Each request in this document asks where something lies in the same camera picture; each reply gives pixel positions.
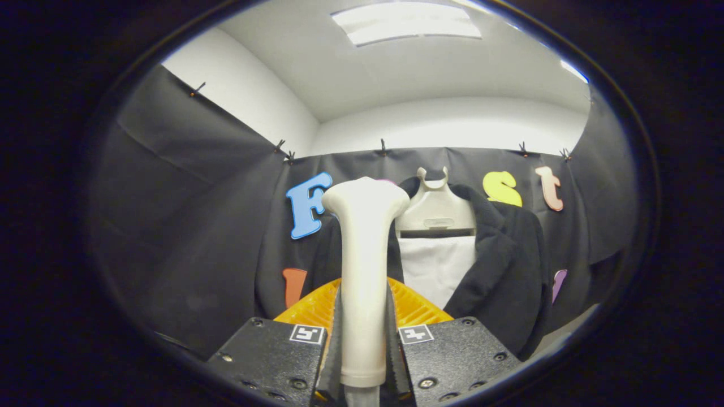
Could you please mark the large ceiling light panel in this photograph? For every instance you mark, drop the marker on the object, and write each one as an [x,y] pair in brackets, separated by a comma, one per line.
[407,22]

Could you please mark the white shirt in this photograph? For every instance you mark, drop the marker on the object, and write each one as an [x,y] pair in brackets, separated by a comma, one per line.
[435,265]

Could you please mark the black backdrop cloth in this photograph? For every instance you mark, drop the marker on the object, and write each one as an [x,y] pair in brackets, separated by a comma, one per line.
[198,215]

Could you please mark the white plastic clothes hanger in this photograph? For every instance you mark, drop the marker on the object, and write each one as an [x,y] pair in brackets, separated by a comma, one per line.
[435,209]

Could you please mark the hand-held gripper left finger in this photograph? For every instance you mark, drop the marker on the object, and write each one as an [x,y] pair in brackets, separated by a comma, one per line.
[268,356]

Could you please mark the grey cabinet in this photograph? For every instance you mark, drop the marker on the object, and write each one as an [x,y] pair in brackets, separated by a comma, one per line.
[565,332]

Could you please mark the white garment steamer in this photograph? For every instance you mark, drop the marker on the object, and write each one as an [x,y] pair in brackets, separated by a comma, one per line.
[365,271]

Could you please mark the small ceiling light panel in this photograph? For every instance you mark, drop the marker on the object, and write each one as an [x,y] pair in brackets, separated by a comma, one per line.
[574,71]

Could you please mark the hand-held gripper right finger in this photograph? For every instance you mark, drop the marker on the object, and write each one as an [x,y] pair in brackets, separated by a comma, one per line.
[452,356]

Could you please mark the black suit jacket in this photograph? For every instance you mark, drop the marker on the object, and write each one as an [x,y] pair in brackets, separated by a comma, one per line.
[509,271]

